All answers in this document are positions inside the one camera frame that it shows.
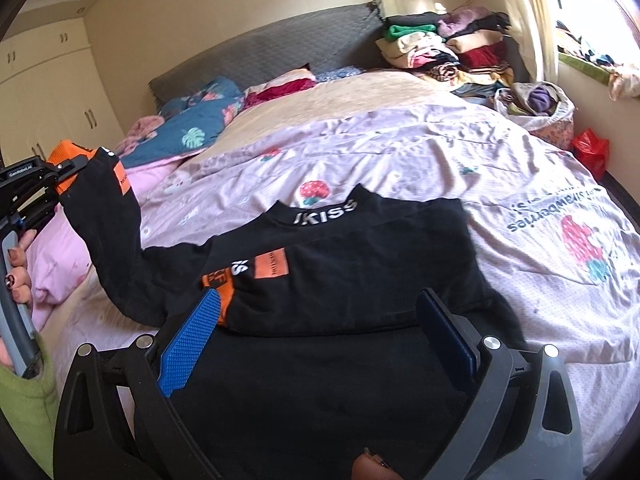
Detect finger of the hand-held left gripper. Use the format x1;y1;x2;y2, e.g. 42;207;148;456
45;156;91;183
12;185;63;226

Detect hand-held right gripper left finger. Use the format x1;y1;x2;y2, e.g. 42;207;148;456
52;287;223;480

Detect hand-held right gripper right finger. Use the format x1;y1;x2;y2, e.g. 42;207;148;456
415;287;585;480

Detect black sweater orange patches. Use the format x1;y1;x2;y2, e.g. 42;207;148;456
60;147;531;480

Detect person's left forearm green sleeve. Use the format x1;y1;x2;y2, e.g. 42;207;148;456
0;345;60;479

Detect pile of folded clothes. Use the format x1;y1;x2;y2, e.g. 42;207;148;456
375;6;527;87

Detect clothes heap on windowsill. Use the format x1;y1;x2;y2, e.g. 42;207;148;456
555;20;640;102

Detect person's left hand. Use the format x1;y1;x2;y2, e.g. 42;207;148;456
0;229;40;368

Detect pink quilt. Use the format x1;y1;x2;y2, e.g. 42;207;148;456
25;115;177;318

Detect cream wardrobe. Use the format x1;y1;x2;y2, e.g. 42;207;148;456
0;15;127;166

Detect blue floral quilt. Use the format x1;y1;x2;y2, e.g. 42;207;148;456
117;77;246;169

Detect pink strawberry printed blanket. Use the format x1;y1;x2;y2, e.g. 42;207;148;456
30;95;640;461

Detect grey padded headboard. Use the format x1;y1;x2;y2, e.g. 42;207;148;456
147;0;388;111

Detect red pillow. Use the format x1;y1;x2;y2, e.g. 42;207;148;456
242;67;318;109

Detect red plastic bag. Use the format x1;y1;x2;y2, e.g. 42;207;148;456
571;129;611;182

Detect beige blanket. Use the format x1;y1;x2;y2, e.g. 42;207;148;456
185;69;481;167

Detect blue patterned cloth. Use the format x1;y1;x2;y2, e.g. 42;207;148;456
316;66;362;84

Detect cream curtain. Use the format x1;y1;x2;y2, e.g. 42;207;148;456
492;0;562;87

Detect window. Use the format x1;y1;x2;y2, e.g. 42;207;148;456
542;0;640;56

